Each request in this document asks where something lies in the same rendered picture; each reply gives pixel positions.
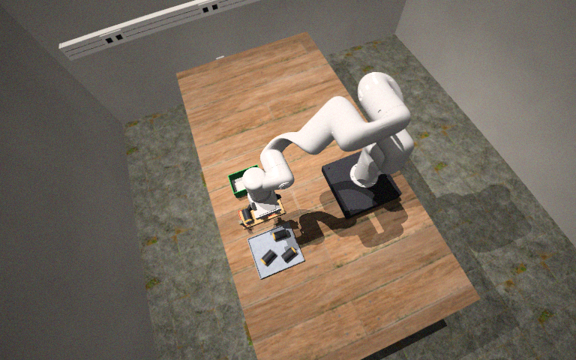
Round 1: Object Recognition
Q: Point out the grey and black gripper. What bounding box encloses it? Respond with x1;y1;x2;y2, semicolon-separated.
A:
247;190;281;211

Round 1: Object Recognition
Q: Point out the pale yellow flat board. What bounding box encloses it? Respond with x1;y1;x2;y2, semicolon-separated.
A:
238;199;285;230

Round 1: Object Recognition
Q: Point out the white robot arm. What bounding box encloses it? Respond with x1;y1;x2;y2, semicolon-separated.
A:
242;72;414;220

